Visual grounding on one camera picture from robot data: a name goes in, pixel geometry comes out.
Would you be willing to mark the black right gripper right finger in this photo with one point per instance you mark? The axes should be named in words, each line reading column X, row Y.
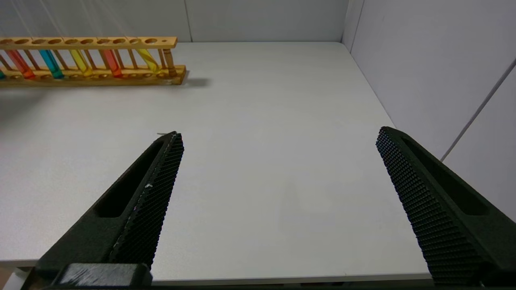
column 443, row 217

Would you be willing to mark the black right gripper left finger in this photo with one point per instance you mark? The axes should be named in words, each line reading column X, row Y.
column 121, row 225

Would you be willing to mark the red liquid glass test tube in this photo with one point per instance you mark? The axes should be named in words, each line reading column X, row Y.
column 22, row 66
column 112, row 64

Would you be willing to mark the wooden test tube rack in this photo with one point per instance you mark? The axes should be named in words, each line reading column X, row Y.
column 100, row 81

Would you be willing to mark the yellow liquid glass test tube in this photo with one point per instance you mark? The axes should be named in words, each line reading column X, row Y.
column 82, row 64
column 148, row 60

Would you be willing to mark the blue liquid glass test tube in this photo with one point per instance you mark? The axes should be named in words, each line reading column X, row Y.
column 51, row 66

